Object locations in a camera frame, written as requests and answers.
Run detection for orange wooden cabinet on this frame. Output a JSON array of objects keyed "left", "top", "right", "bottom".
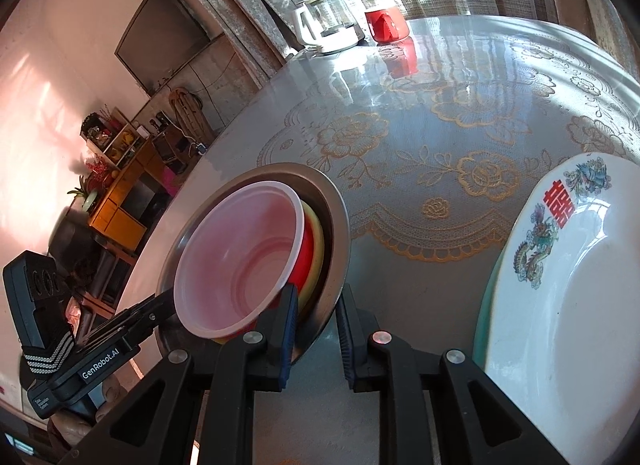
[{"left": 88, "top": 140, "right": 170, "bottom": 251}]

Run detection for person's left hand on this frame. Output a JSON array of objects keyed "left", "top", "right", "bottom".
[{"left": 47, "top": 375, "right": 127, "bottom": 459}]

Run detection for red plastic bowl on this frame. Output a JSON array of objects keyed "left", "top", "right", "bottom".
[{"left": 174, "top": 181, "right": 314, "bottom": 339}]

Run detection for teal plastic plate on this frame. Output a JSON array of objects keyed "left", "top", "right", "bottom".
[{"left": 472, "top": 251, "right": 504, "bottom": 369}]

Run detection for stainless steel basin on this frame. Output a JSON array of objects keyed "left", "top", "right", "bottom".
[{"left": 154, "top": 162, "right": 350, "bottom": 361}]

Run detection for wall mounted black television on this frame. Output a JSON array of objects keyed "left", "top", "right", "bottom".
[{"left": 115, "top": 0, "right": 210, "bottom": 96}]

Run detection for large white dragon plate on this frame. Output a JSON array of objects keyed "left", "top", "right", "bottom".
[{"left": 478, "top": 153, "right": 639, "bottom": 464}]

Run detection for red mug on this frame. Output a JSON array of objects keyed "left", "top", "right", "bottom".
[{"left": 364, "top": 6, "right": 409, "bottom": 44}]

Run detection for white glass electric kettle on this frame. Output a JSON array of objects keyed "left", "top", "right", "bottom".
[{"left": 292, "top": 0, "right": 364, "bottom": 54}]

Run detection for wooden chair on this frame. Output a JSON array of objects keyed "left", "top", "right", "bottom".
[{"left": 168, "top": 87, "right": 217, "bottom": 147}]

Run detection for black leather sofa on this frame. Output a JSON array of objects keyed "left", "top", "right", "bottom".
[{"left": 48, "top": 207, "right": 117, "bottom": 298}]

